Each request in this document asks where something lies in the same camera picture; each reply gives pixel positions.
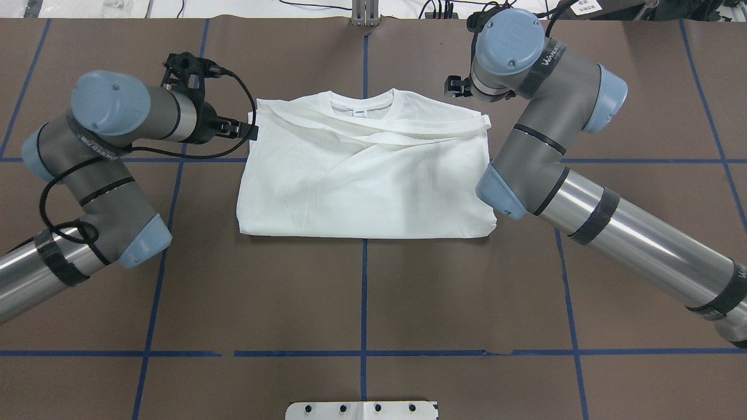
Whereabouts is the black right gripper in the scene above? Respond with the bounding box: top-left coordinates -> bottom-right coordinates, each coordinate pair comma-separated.
445,75 -> 497,103

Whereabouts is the aluminium frame post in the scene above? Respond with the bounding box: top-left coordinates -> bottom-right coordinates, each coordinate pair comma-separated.
351,0 -> 381,27

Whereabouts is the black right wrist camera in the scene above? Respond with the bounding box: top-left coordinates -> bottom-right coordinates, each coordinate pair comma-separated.
466,2 -> 504,34

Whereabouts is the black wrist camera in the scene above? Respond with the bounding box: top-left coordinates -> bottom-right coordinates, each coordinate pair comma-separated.
160,51 -> 234,103
466,2 -> 504,34

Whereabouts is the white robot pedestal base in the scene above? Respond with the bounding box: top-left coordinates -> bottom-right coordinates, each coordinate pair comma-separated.
284,401 -> 439,419

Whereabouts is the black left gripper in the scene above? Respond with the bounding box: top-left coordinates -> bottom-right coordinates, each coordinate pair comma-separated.
191,101 -> 259,145

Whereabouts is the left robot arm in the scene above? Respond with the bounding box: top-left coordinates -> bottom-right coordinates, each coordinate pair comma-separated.
2,64 -> 254,323

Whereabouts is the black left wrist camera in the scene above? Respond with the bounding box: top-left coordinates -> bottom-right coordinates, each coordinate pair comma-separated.
160,51 -> 234,103

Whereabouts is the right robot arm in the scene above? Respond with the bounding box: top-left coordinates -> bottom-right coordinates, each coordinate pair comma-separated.
445,7 -> 745,348

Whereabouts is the white long-sleeve printed shirt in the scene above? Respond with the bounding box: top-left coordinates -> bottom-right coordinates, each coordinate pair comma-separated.
236,89 -> 497,239

